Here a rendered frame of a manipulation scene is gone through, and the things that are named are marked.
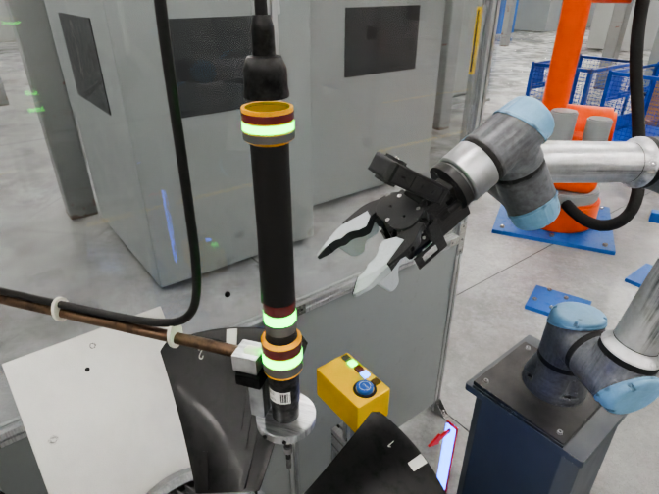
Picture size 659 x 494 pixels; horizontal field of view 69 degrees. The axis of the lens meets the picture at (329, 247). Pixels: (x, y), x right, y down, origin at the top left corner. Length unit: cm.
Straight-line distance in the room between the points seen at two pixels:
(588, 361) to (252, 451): 73
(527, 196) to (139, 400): 72
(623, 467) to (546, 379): 145
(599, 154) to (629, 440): 203
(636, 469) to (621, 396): 161
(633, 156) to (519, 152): 36
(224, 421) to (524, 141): 57
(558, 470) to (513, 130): 87
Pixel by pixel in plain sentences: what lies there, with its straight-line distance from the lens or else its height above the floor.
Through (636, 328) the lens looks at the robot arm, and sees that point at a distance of 110.
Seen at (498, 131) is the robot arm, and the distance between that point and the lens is 69.
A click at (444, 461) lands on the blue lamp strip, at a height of 109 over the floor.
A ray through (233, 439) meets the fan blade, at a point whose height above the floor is 133.
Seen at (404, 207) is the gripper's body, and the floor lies 164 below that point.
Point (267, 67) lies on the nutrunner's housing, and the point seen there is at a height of 184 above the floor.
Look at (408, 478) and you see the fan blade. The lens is 88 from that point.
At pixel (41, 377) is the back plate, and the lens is 94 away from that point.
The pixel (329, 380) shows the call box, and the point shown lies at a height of 107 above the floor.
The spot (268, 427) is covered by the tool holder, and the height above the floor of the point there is 146.
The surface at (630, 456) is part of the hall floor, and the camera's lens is 276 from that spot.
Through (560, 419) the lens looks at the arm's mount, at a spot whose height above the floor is 102.
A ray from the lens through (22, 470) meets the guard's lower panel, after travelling 148.
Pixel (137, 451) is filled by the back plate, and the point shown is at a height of 119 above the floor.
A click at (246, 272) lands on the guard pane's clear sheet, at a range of 139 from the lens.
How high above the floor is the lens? 190
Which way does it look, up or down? 29 degrees down
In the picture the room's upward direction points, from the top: straight up
